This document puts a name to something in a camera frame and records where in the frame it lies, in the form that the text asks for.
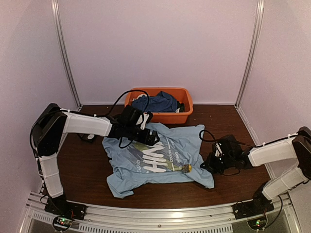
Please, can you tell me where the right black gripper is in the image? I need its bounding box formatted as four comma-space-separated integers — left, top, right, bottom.
200, 152, 234, 175

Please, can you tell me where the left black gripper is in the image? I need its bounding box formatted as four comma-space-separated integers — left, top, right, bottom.
124, 123, 160, 146

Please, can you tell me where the painted round brooch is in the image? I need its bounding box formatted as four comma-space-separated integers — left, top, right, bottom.
181, 164, 192, 174

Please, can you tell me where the light blue printed t-shirt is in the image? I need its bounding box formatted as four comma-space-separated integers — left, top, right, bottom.
103, 123, 214, 199

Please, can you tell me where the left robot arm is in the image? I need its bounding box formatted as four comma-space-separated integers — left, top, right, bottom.
30, 103, 160, 216

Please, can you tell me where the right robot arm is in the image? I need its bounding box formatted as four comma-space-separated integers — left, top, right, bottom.
200, 126, 311, 215

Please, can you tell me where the black open brooch case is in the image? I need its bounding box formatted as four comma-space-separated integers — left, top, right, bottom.
77, 133, 97, 143

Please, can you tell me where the dark blue garment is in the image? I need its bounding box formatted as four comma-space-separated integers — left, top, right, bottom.
132, 91, 179, 113

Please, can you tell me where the orange plastic basin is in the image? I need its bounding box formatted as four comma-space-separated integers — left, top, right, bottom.
134, 87, 193, 124

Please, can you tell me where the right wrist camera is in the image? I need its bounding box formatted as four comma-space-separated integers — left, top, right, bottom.
213, 134, 242, 158

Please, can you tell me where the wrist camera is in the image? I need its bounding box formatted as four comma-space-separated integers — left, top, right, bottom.
213, 134, 242, 158
118, 105, 153, 130

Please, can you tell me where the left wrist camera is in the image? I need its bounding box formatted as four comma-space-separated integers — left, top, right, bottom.
118, 105, 153, 130

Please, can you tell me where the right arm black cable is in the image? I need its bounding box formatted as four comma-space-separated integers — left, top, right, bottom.
199, 130, 253, 149

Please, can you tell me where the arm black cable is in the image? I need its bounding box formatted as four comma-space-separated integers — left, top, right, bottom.
199, 130, 253, 149
106, 89, 151, 117

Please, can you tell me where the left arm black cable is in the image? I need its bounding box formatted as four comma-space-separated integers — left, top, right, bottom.
106, 89, 151, 117

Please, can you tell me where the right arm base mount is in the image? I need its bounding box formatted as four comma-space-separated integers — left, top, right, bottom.
232, 200, 274, 219

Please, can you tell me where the aluminium front rail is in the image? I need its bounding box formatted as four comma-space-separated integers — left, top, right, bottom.
24, 191, 299, 233

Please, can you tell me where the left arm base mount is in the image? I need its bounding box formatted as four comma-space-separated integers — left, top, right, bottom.
44, 193, 86, 220

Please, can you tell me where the right aluminium corner post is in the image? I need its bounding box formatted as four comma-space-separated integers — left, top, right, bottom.
235, 0, 265, 108

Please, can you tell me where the aluminium corner post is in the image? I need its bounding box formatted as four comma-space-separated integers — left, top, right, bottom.
51, 0, 82, 109
235, 0, 265, 108

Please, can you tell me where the left aluminium corner post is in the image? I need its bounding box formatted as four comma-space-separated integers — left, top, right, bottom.
51, 0, 82, 109

